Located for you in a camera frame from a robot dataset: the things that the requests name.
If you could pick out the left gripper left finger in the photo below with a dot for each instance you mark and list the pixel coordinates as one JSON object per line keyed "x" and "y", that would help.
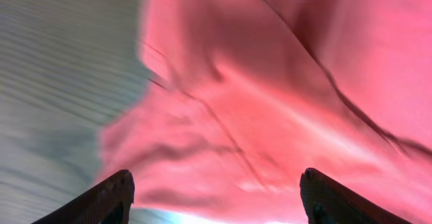
{"x": 108, "y": 202}

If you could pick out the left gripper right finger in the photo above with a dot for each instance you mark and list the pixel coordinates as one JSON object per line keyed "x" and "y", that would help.
{"x": 326, "y": 201}

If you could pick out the red t-shirt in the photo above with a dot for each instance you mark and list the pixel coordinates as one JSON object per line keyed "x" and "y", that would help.
{"x": 244, "y": 95}

